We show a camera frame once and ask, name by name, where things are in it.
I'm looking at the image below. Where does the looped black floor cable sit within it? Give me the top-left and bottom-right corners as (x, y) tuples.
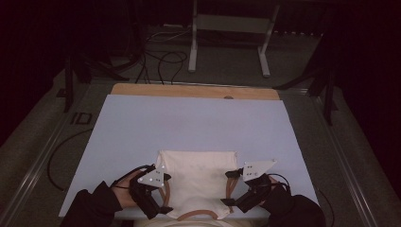
(157, 51), (188, 85)

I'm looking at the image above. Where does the short black floor cable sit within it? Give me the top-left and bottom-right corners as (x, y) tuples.
(316, 188), (335, 227)

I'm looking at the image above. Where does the cream baby bodysuit brown trim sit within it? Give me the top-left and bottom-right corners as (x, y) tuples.
(156, 149), (239, 221)

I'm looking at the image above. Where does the white metal stand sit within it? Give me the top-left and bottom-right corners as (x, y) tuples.
(187, 0), (281, 79)

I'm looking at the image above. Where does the metal floor rail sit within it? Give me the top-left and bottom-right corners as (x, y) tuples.
(0, 103), (86, 227)
(310, 94), (377, 227)

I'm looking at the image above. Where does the hand-held gripper black cable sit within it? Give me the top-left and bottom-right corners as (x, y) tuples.
(268, 172), (292, 195)
(110, 164), (157, 190)

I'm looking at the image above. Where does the light blue table mat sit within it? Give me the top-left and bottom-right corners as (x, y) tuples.
(58, 94), (320, 220)

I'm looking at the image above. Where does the left hand-held gripper black cable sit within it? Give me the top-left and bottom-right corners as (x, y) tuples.
(110, 164), (157, 190)

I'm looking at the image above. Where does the white floor cable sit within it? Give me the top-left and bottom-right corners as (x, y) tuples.
(146, 27), (193, 44)

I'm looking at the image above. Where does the black tripod stand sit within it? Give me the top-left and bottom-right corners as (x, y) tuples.
(56, 53), (131, 114)
(272, 31), (340, 127)

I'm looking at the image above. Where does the person's right hand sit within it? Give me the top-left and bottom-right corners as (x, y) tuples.
(258, 175), (287, 209)

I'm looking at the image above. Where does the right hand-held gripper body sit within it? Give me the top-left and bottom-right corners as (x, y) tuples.
(235, 159), (278, 214)

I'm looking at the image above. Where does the right hand-held gripper black cable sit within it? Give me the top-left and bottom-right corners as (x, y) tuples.
(268, 172), (292, 195)

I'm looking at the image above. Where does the person's left hand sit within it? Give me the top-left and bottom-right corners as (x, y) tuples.
(110, 169), (143, 210)

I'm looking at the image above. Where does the long curved black floor cable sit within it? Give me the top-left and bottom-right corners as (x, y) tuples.
(46, 128), (94, 192)

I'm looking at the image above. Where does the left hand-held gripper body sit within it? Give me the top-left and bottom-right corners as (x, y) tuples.
(128, 163), (173, 220)

